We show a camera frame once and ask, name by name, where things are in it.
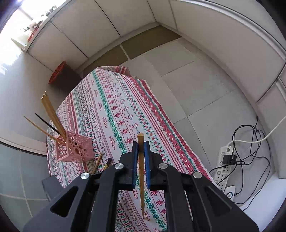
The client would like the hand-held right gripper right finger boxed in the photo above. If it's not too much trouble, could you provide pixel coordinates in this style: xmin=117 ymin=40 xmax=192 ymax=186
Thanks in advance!
xmin=144 ymin=140 xmax=260 ymax=232

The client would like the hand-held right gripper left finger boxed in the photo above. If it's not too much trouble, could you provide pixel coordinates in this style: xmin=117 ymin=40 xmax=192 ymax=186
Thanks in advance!
xmin=22 ymin=140 xmax=139 ymax=232

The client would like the wooden chopstick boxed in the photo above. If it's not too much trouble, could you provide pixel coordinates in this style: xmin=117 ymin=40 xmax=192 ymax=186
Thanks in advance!
xmin=43 ymin=91 xmax=67 ymax=136
xmin=137 ymin=133 xmax=146 ymax=220
xmin=91 ymin=152 xmax=104 ymax=175
xmin=24 ymin=116 xmax=62 ymax=142
xmin=40 ymin=95 xmax=65 ymax=137

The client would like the pink perforated utensil holder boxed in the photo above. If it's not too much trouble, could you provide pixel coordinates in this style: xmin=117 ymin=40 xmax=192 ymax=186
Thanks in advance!
xmin=55 ymin=131 xmax=94 ymax=163

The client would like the striped patterned tablecloth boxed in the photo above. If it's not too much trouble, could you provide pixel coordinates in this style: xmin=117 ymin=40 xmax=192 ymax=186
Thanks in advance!
xmin=46 ymin=66 xmax=213 ymax=232

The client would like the white power strip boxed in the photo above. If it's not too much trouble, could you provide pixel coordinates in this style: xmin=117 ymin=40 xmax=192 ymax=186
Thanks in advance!
xmin=212 ymin=145 xmax=234 ymax=193

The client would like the black power adapter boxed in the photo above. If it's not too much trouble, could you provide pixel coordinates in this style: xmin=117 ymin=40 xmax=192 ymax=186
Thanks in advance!
xmin=222 ymin=155 xmax=237 ymax=166

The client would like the white round device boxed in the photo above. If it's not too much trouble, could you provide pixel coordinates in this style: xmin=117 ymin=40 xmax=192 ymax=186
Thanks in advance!
xmin=223 ymin=185 xmax=237 ymax=200

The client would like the olive floor mat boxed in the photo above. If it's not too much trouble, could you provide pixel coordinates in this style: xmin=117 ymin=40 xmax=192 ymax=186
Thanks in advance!
xmin=119 ymin=24 xmax=183 ymax=60
xmin=82 ymin=46 xmax=130 ymax=75

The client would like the brown trash bin red liner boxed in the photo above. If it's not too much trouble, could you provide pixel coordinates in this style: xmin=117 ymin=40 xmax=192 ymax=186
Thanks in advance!
xmin=48 ymin=61 xmax=82 ymax=90

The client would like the white kitchen cabinet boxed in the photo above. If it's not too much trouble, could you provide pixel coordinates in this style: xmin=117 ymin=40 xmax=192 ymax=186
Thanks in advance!
xmin=26 ymin=0 xmax=158 ymax=66
xmin=156 ymin=0 xmax=286 ymax=104

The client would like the white kitchen countertop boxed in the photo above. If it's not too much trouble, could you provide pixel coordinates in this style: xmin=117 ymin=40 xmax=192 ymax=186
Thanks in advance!
xmin=10 ymin=0 xmax=75 ymax=53

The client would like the white power cable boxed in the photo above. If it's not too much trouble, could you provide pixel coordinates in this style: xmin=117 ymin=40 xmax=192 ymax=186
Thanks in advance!
xmin=228 ymin=116 xmax=286 ymax=148

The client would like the black cable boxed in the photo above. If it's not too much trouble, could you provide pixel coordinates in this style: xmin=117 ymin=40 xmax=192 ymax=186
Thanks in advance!
xmin=231 ymin=116 xmax=272 ymax=205

